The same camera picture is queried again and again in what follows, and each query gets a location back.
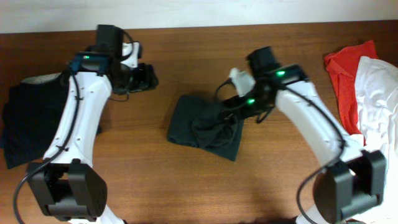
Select black Nike t-shirt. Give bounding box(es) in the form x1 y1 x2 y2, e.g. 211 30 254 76
167 95 244 162

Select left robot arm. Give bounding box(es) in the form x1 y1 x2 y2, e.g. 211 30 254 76
21 25 159 223

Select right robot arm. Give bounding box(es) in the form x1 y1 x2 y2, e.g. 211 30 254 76
222 47 387 223

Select folded black clothes stack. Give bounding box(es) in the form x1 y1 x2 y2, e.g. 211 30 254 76
0 72 103 170

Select red t-shirt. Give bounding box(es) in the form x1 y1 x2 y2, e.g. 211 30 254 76
323 40 378 135

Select white t-shirt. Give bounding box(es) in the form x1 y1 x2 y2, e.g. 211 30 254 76
353 56 397 223

